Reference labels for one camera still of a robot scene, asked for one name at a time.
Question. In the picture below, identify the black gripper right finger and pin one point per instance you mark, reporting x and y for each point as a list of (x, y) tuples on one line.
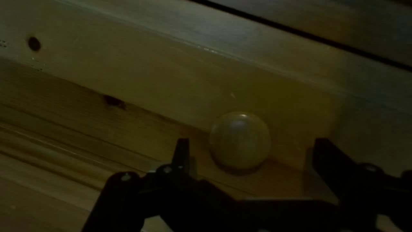
[(369, 198)]

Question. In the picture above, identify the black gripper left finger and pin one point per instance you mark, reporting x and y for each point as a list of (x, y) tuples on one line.
[(163, 202)]

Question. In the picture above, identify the round wooden drawer knob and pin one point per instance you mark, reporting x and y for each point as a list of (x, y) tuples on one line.
[(240, 140)]

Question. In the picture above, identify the wooden drawer with knob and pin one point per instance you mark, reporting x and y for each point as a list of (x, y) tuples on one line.
[(150, 73)]

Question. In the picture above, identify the wooden dresser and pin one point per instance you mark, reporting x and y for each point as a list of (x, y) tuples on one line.
[(343, 21)]

